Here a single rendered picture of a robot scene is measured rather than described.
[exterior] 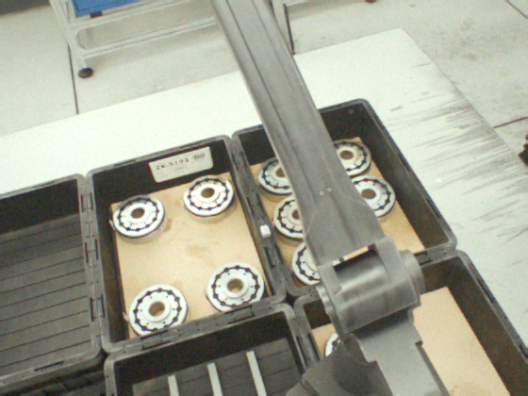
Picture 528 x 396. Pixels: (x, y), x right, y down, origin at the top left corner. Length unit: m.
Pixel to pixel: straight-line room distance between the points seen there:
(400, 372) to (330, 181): 0.17
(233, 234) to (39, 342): 0.40
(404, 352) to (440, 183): 0.87
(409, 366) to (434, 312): 0.50
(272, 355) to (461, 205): 0.59
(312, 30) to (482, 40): 0.89
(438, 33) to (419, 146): 1.70
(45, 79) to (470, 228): 2.41
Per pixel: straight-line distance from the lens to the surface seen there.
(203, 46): 2.97
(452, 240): 0.92
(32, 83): 3.09
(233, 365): 0.91
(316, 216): 0.43
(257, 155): 1.12
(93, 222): 1.00
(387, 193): 1.05
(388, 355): 0.47
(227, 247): 1.02
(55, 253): 1.12
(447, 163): 1.35
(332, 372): 0.58
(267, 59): 0.45
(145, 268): 1.03
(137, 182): 1.11
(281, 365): 0.90
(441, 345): 0.94
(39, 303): 1.08
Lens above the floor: 1.67
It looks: 51 degrees down
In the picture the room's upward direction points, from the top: 8 degrees counter-clockwise
